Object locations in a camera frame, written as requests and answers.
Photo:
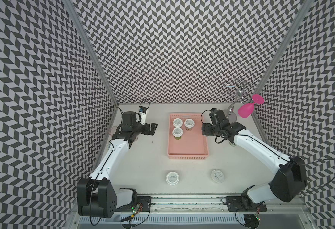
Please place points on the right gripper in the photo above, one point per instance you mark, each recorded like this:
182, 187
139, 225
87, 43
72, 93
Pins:
205, 127

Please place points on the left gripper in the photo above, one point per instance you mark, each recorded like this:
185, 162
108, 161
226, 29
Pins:
146, 128

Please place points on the green label yogurt cup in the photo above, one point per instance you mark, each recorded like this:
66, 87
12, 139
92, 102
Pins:
177, 133

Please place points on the red label yogurt cup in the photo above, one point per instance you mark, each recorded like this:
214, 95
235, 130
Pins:
189, 124

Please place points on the beige label yogurt cup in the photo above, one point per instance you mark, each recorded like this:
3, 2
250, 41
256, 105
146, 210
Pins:
177, 122

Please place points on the pink plastic basket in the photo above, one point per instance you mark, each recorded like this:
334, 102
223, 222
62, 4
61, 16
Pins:
192, 145

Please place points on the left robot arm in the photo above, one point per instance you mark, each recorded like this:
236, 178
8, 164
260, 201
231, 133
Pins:
96, 196

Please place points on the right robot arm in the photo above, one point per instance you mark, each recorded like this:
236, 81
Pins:
289, 172

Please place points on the clear lid yogurt cup front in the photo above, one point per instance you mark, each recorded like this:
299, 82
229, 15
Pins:
217, 176

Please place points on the white lid yogurt cup front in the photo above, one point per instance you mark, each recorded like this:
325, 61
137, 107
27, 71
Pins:
172, 178

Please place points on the magenta plastic wine glass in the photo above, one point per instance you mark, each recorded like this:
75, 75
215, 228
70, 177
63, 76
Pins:
247, 109

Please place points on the clear pink glass cup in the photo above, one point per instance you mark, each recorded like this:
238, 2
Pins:
112, 130

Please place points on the silver metal cup stand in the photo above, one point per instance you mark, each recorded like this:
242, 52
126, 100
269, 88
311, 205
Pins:
242, 89

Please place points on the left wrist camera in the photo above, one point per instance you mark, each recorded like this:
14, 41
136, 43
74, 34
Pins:
143, 111

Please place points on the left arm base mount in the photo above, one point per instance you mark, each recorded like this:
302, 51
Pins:
144, 201

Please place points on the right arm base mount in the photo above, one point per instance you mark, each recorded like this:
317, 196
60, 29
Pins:
239, 203

